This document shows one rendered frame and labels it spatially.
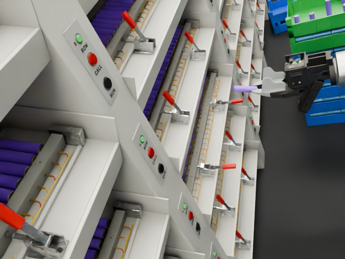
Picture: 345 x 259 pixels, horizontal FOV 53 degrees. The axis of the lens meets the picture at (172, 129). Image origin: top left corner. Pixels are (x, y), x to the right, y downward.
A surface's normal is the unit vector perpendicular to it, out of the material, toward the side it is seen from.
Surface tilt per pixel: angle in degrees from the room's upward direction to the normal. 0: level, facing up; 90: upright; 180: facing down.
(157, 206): 90
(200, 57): 90
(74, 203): 21
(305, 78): 90
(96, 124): 90
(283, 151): 0
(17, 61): 112
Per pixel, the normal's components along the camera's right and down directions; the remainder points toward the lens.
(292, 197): -0.38, -0.70
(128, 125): 0.90, -0.14
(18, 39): -0.03, -0.71
